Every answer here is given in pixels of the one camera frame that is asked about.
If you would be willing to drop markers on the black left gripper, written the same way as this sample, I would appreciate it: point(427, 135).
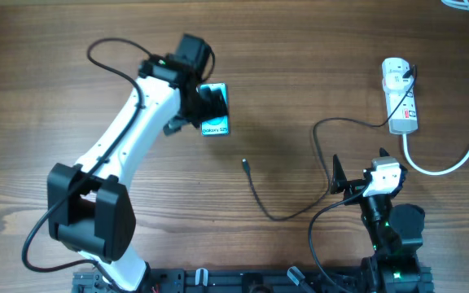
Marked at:
point(173, 126)

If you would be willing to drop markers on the Galaxy smartphone with cyan screen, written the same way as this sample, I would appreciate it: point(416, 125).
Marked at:
point(218, 126)

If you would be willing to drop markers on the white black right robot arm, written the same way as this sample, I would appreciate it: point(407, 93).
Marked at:
point(396, 232)

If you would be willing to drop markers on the white USB charger plug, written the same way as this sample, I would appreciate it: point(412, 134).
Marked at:
point(395, 82)

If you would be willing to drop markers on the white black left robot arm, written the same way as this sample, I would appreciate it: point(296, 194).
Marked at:
point(89, 209)

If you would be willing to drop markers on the white power strip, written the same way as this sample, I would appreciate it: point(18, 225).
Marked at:
point(401, 107)

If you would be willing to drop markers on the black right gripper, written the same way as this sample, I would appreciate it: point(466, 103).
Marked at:
point(354, 186)

